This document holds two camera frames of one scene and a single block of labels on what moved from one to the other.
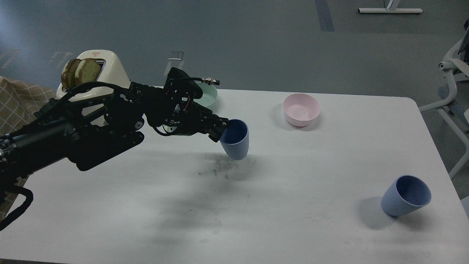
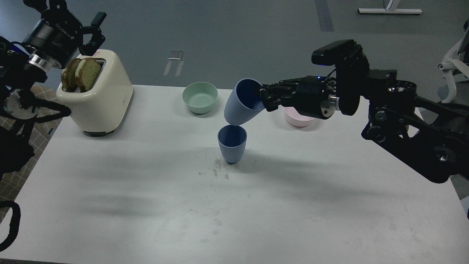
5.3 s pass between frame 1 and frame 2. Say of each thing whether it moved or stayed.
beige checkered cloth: moved
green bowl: stayed
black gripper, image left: moved
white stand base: stayed
